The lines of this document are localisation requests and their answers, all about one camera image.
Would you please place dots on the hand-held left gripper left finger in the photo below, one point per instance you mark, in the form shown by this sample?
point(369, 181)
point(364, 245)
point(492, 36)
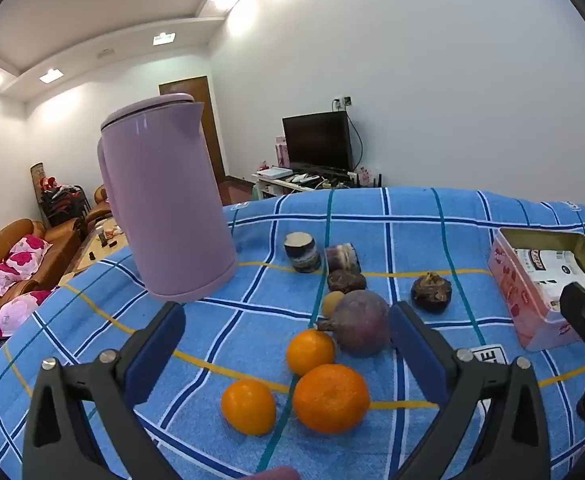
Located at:
point(160, 345)

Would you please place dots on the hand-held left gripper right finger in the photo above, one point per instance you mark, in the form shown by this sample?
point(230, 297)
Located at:
point(417, 350)

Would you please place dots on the purple passion fruit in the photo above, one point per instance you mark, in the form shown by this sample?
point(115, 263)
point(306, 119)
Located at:
point(360, 322)

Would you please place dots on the pink tin box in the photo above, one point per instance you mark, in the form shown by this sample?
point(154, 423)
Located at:
point(512, 290)

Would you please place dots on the small yellow fruit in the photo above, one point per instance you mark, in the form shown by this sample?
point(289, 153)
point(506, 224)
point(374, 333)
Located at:
point(332, 304)

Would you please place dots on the large orange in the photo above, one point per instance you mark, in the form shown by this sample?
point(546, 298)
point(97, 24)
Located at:
point(331, 399)

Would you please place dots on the small orange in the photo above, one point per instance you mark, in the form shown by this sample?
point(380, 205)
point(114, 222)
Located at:
point(248, 406)
point(311, 352)

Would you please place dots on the blue plaid blanket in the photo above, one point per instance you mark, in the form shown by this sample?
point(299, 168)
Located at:
point(97, 310)

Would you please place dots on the wooden coffee table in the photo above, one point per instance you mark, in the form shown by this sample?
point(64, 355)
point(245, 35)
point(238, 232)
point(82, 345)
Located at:
point(92, 250)

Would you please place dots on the purple electric kettle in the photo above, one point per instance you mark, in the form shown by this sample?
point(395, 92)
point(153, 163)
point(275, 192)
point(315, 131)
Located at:
point(167, 200)

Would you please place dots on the pink floral pillow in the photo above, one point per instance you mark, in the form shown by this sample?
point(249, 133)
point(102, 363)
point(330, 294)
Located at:
point(20, 257)
point(15, 312)

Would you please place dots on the mauve clothing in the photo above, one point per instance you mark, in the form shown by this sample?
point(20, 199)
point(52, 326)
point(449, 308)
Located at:
point(277, 473)

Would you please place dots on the pile of clothes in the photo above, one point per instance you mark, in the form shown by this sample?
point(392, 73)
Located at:
point(62, 200)

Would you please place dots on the brown leather sofa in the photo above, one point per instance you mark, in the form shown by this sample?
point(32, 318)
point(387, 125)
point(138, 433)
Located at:
point(7, 235)

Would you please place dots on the flat white device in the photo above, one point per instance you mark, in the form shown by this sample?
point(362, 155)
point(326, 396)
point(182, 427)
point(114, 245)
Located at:
point(275, 172)

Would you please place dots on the white television stand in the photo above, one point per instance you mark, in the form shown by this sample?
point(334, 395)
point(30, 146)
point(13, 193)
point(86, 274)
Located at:
point(292, 184)

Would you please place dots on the brown wooden door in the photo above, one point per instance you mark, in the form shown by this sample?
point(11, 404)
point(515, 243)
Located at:
point(192, 125)

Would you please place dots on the pink carton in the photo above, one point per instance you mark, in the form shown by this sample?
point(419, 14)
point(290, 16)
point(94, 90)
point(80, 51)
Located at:
point(281, 152)

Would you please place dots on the black television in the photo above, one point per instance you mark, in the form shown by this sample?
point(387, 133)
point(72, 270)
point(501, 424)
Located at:
point(317, 142)

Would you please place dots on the square ceiling light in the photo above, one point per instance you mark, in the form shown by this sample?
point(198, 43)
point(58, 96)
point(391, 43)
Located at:
point(51, 75)
point(164, 38)

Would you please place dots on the ceiling air vent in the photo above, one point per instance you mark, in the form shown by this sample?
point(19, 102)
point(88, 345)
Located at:
point(105, 53)

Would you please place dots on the wall socket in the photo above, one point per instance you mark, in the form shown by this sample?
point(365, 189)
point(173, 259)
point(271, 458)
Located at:
point(343, 102)

